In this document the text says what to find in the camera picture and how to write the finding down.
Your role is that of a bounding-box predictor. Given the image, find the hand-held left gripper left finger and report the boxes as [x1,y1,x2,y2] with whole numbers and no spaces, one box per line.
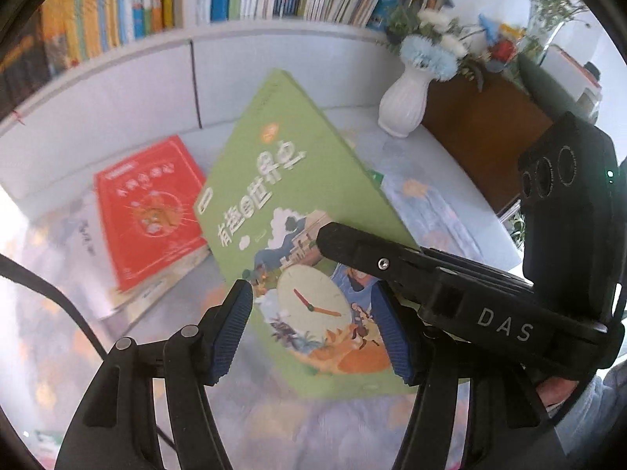
[53,279,254,470]

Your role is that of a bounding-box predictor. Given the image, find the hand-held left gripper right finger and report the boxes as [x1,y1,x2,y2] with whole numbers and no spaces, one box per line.
[372,281,571,470]

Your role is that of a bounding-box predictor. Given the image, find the white box-shaped appliance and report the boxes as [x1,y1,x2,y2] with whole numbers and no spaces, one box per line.
[541,44,604,118]

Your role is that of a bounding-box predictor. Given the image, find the person's right hand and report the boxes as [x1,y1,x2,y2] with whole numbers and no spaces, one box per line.
[535,372,591,414]

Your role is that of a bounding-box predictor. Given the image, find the blue and white artificial flowers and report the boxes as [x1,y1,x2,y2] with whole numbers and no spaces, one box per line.
[370,0,515,91]

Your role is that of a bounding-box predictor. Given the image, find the green plant glass vase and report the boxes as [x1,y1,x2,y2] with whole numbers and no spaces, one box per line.
[522,0,591,60]

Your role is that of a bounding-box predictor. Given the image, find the green book clock cover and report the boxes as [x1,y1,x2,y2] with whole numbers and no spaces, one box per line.
[193,69,427,400]

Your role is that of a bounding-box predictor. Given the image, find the person's right forearm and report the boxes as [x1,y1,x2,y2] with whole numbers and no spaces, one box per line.
[551,360,627,458]

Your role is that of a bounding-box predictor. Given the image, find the dark green rounded object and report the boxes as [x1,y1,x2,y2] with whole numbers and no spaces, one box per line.
[516,53,576,125]

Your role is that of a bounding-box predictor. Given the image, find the red book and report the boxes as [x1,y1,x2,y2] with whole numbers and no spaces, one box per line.
[93,136,209,295]

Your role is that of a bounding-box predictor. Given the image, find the black cable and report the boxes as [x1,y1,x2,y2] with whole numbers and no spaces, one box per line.
[0,253,109,356]

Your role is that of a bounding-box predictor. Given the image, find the row of black books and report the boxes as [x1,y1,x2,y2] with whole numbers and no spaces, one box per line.
[0,34,52,113]

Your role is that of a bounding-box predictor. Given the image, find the dark wooden cabinet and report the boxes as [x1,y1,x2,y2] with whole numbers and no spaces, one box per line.
[421,51,559,216]

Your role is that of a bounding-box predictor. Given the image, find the red yellow toy figure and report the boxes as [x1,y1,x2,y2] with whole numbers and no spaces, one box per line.
[477,12,527,67]

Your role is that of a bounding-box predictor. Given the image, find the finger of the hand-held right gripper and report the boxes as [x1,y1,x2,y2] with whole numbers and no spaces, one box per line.
[316,222,535,299]

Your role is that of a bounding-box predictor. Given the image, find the white book black lettering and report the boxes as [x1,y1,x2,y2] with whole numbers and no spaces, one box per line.
[63,191,212,324]

